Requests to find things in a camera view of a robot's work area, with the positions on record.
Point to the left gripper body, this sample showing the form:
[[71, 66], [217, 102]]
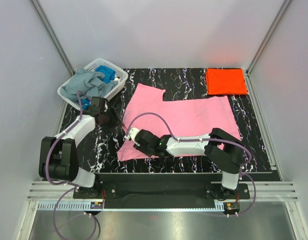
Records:
[[108, 121]]

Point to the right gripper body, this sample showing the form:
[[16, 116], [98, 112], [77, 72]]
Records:
[[148, 151]]

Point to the pink t-shirt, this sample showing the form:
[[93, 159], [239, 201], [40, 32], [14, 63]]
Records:
[[147, 110]]

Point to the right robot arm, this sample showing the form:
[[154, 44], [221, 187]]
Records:
[[219, 147]]

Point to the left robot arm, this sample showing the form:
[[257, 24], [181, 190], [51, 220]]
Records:
[[58, 161]]

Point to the grey t-shirt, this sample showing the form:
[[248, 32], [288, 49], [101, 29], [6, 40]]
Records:
[[68, 90]]

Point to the blue t-shirt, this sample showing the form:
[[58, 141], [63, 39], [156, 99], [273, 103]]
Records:
[[96, 83]]

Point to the white plastic basket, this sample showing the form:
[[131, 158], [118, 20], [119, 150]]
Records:
[[120, 75]]

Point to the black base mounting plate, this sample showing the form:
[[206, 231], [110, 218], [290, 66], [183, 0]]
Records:
[[161, 187]]

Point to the folded orange t-shirt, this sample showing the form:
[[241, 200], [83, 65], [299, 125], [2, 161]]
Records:
[[225, 81]]

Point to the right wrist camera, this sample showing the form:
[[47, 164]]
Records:
[[131, 135]]

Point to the white slotted cable duct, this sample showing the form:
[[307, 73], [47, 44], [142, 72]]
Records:
[[153, 205]]

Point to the right aluminium frame post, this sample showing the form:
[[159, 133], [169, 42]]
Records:
[[275, 23]]

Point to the aluminium frame post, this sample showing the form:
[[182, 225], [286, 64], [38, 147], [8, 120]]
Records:
[[275, 23], [51, 33]]

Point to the left aluminium frame post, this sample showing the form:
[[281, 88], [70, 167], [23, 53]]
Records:
[[51, 33]]

